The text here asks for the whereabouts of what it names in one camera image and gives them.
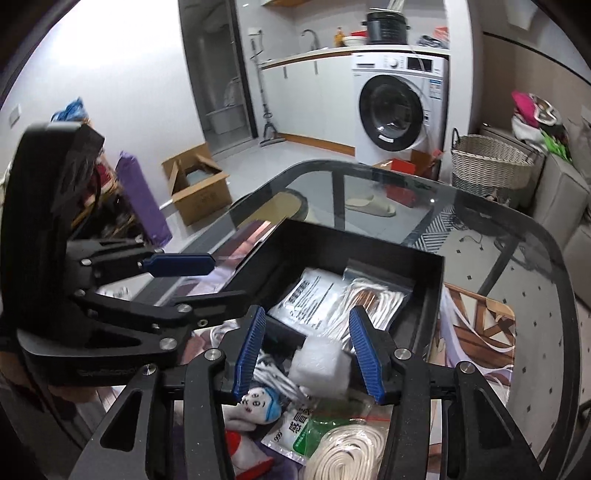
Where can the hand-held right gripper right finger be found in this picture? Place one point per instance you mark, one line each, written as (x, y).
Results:
(367, 355)

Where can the grey mop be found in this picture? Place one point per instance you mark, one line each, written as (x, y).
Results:
(270, 138)

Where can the red box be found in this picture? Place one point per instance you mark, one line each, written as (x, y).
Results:
(406, 168)

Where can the beige slipper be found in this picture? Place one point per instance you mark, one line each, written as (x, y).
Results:
(369, 205)

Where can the white foam block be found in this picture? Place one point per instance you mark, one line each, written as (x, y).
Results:
(318, 362)

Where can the pile of colourful clothes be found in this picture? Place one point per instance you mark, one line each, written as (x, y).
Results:
(526, 104)

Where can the white printed packet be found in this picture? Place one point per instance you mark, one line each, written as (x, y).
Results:
(304, 295)

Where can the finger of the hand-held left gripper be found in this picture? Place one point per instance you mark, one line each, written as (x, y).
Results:
(184, 311)
(178, 265)

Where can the purple yoga mat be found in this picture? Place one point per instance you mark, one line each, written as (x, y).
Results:
(143, 203)

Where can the white base cabinet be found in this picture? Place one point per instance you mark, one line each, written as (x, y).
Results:
(314, 101)

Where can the white washing machine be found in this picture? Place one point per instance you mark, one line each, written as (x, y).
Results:
(429, 138)

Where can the yellow bottle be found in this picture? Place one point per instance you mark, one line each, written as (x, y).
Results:
(340, 39)

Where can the metal faucet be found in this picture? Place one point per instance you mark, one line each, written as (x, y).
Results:
(316, 39)

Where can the wicker basket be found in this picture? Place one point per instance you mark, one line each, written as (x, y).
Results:
(489, 166)

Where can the white wall switch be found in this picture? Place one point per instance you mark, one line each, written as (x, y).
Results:
(14, 115)

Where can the open cardboard box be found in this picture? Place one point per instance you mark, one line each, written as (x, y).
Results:
(203, 203)

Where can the black storage box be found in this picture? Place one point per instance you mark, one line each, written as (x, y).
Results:
(369, 244)

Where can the blue haired plush doll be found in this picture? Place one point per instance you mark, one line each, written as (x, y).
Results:
(258, 406)

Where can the green white medicine packet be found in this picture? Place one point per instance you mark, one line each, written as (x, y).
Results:
(295, 429)

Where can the dark plastic bag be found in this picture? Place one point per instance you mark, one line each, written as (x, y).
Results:
(429, 42)

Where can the glass shower door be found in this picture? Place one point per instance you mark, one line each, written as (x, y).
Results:
(217, 69)

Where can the black pressure cooker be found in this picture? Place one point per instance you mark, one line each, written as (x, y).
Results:
(385, 27)

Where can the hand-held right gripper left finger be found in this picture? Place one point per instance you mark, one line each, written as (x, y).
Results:
(249, 355)

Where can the white bowl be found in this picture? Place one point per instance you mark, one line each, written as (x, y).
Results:
(355, 41)

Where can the cluttered wooden shelf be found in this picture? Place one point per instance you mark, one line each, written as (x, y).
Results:
(108, 180)

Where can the blue cloth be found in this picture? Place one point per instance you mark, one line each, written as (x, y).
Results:
(69, 110)

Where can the red plastic bag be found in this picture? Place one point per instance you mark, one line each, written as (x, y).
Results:
(438, 31)

